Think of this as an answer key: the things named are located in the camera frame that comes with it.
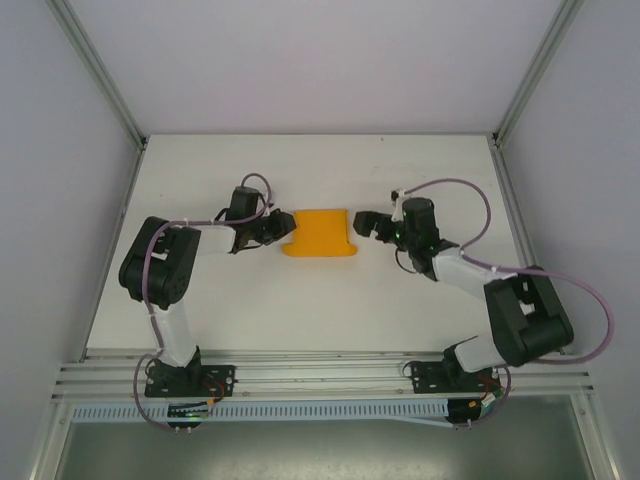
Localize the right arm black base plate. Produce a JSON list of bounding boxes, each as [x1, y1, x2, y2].
[[406, 359, 502, 397]]

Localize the right base red wires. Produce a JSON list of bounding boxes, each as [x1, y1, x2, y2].
[[474, 372, 504, 407]]

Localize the base red wires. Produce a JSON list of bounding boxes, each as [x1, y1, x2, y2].
[[204, 372, 226, 407], [474, 372, 504, 407]]

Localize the left aluminium frame post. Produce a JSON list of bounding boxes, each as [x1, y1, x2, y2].
[[48, 0, 150, 151]]

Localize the black controller puck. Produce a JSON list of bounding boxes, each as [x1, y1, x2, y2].
[[166, 399, 212, 435], [446, 397, 495, 432]]

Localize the right black controller puck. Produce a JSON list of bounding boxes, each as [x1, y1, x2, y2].
[[446, 397, 495, 432]]

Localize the left base red wires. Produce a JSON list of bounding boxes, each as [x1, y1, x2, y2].
[[204, 372, 226, 407]]

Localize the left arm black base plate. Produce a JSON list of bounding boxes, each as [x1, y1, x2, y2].
[[144, 363, 238, 399]]

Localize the left aluminium table side rail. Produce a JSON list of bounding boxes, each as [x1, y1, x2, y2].
[[79, 142, 149, 362]]

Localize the aluminium frame post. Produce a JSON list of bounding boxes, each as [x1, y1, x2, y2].
[[48, 0, 150, 151], [491, 0, 585, 149]]

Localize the white slotted cable duct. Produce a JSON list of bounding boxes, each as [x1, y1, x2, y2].
[[71, 402, 454, 425]]

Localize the right aluminium frame post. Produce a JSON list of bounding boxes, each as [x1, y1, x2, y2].
[[491, 0, 585, 149]]

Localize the aluminium table side rail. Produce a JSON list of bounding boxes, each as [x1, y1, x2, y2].
[[79, 142, 149, 362], [489, 144, 591, 361]]

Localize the left black controller puck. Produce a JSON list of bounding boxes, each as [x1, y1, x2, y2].
[[166, 399, 212, 435]]

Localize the aluminium mounting rail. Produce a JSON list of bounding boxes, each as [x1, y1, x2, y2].
[[51, 348, 597, 402]]

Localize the right aluminium table side rail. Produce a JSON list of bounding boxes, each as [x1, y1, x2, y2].
[[489, 144, 591, 361]]

